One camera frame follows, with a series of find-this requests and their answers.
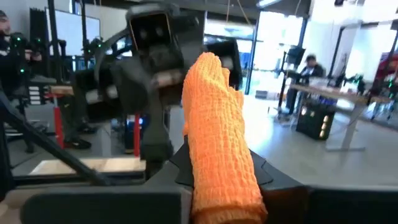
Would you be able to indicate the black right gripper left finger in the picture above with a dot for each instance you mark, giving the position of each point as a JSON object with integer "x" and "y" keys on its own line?
{"x": 183, "y": 174}

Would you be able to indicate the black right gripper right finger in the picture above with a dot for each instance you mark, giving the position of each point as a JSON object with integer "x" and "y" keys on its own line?
{"x": 273, "y": 186}

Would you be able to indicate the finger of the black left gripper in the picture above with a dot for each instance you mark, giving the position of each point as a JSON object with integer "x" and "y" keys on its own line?
{"x": 155, "y": 133}

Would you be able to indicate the orange elastic bandage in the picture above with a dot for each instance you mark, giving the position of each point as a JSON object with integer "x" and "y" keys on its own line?
{"x": 217, "y": 124}

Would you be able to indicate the red table leg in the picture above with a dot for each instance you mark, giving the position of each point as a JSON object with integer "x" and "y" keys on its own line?
{"x": 136, "y": 133}
{"x": 58, "y": 124}

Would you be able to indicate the person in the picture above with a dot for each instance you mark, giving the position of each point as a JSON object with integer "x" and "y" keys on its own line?
{"x": 9, "y": 68}
{"x": 70, "y": 118}
{"x": 314, "y": 71}

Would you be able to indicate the wooden workbench red legs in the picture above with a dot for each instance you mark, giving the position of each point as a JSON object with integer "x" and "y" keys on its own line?
{"x": 62, "y": 90}

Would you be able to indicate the black vented control box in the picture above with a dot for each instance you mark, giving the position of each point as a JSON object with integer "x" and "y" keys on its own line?
{"x": 34, "y": 93}

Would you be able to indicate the black power box with lights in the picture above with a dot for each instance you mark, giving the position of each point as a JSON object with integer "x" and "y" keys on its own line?
{"x": 314, "y": 121}

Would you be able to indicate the white display screen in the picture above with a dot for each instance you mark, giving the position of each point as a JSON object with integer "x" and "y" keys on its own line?
{"x": 71, "y": 31}

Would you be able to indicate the wooden workbench grey legs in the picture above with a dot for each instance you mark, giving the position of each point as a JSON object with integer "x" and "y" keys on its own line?
{"x": 351, "y": 130}

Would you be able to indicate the black monitor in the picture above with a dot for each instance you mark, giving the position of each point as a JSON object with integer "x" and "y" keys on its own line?
{"x": 295, "y": 56}

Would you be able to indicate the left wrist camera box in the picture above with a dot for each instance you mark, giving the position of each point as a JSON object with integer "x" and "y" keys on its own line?
{"x": 152, "y": 31}

